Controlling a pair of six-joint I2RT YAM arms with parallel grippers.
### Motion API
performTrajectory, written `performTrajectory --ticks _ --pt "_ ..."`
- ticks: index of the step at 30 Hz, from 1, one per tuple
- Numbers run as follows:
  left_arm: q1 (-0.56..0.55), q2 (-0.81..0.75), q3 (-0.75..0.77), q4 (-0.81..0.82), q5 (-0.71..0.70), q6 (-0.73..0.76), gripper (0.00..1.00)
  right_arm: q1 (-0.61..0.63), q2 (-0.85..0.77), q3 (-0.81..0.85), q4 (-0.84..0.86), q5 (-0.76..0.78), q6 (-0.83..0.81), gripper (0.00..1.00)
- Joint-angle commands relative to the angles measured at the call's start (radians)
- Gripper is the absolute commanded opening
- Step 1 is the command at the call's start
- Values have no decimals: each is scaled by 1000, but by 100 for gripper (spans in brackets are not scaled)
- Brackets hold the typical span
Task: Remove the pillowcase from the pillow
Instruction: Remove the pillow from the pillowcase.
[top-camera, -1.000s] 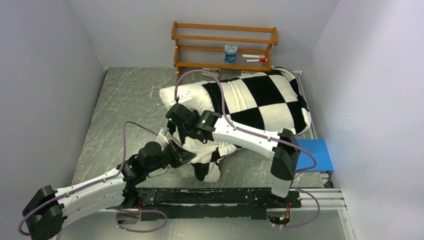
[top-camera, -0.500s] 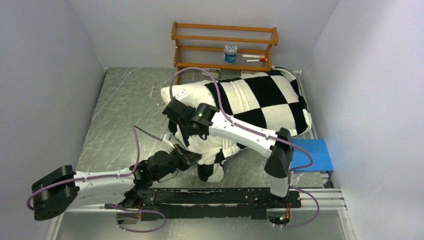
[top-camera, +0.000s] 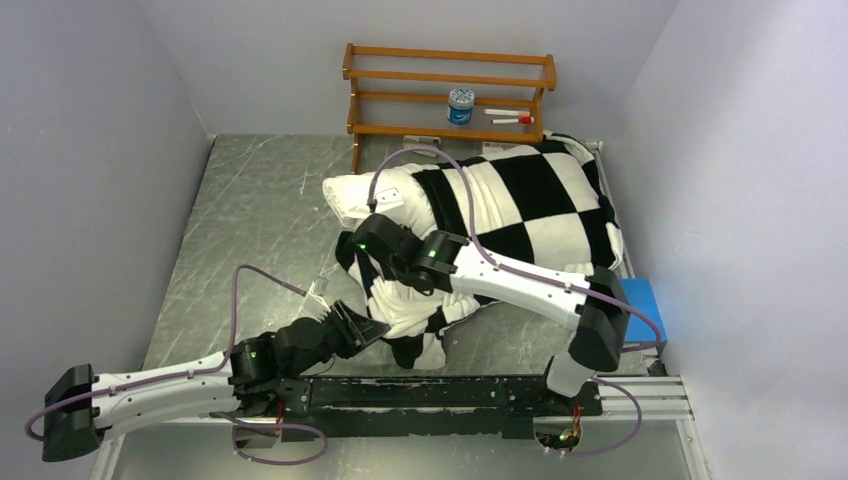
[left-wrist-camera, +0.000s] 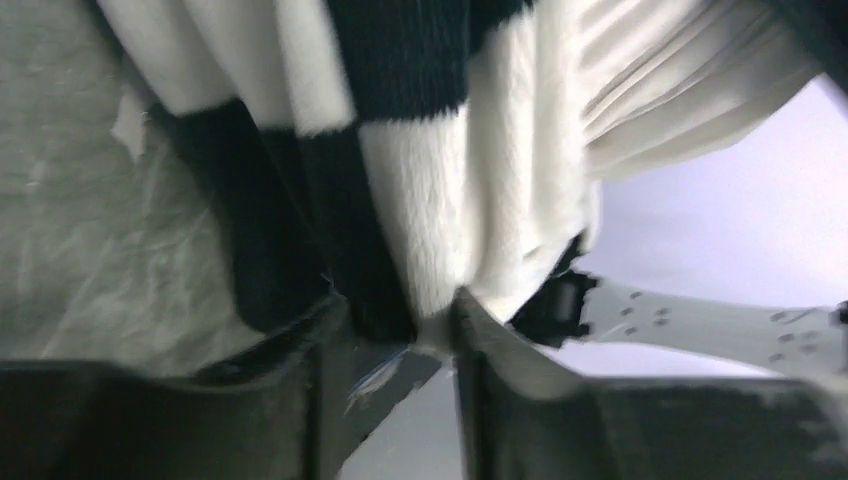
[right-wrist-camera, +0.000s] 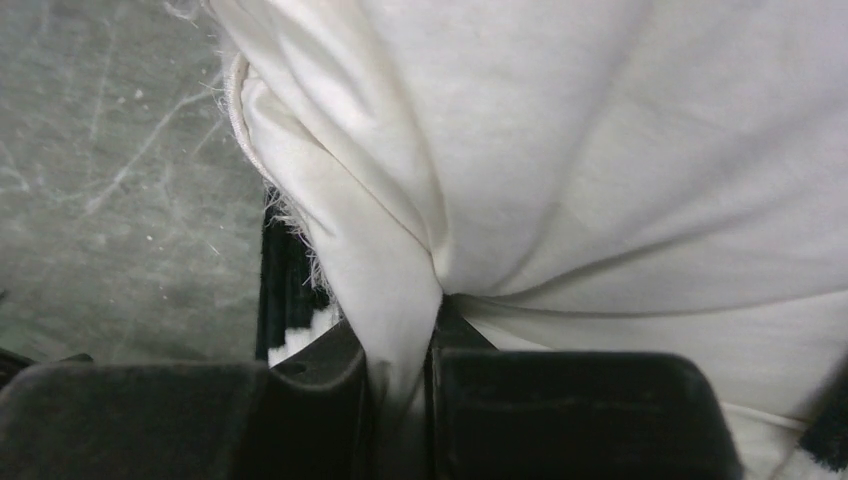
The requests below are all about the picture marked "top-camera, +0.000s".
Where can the black white checkered pillowcase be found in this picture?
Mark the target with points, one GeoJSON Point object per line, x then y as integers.
{"type": "Point", "coordinates": [537, 203]}

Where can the red capped marker pen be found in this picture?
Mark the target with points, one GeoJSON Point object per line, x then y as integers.
{"type": "Point", "coordinates": [524, 120]}

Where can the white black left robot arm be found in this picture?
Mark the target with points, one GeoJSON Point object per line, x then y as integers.
{"type": "Point", "coordinates": [83, 408]}

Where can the blue white round jar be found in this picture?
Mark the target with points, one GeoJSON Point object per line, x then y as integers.
{"type": "Point", "coordinates": [460, 106]}

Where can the white marker pen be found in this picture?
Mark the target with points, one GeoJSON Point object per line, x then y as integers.
{"type": "Point", "coordinates": [506, 112]}

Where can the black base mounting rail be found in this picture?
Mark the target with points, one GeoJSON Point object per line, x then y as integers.
{"type": "Point", "coordinates": [351, 407]}

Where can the wooden shelf rack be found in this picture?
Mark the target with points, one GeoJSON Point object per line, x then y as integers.
{"type": "Point", "coordinates": [403, 91]}

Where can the small white red box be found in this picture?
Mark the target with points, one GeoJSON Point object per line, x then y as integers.
{"type": "Point", "coordinates": [497, 146]}

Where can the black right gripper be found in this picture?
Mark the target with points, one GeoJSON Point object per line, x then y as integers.
{"type": "Point", "coordinates": [387, 271]}

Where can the white pillow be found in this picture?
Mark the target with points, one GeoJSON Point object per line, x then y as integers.
{"type": "Point", "coordinates": [350, 197]}

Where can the blue foam block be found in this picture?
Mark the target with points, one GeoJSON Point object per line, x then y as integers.
{"type": "Point", "coordinates": [640, 295]}

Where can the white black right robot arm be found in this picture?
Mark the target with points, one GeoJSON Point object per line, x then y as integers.
{"type": "Point", "coordinates": [592, 308]}

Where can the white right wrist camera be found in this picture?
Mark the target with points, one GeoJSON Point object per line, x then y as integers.
{"type": "Point", "coordinates": [387, 200]}

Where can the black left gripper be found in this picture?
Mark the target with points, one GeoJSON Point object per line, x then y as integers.
{"type": "Point", "coordinates": [356, 330]}

